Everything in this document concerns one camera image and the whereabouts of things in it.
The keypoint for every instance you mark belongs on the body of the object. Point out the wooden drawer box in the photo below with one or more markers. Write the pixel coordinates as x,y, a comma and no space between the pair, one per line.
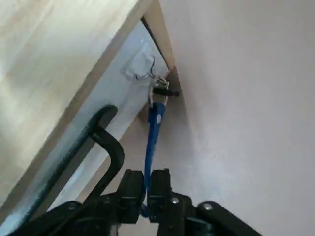
49,49

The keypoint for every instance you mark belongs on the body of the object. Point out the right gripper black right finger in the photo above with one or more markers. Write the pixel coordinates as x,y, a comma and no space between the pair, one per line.
162,191

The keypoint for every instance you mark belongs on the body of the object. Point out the clear adhesive hook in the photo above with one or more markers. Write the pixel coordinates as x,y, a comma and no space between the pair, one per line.
139,64

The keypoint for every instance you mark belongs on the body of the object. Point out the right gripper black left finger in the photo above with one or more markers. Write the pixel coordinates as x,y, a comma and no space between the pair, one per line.
130,191

